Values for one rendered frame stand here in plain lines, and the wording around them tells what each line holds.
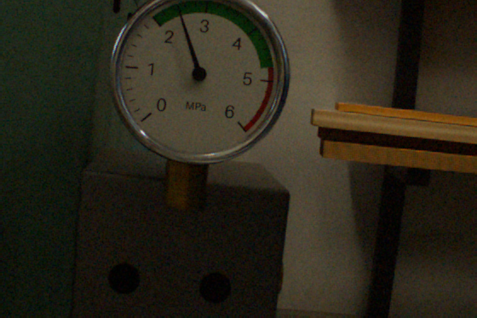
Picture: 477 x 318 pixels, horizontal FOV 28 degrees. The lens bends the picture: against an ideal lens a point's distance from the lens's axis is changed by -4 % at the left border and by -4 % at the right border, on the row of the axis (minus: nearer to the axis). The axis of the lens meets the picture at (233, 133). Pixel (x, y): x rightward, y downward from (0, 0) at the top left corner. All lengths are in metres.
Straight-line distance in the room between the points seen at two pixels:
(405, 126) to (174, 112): 2.05
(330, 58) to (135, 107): 2.51
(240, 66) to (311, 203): 2.53
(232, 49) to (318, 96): 2.50
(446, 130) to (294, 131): 0.60
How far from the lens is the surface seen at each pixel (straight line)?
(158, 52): 0.35
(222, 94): 0.35
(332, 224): 2.88
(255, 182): 0.40
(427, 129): 2.39
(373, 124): 2.37
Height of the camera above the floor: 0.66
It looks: 3 degrees down
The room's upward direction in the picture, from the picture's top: 6 degrees clockwise
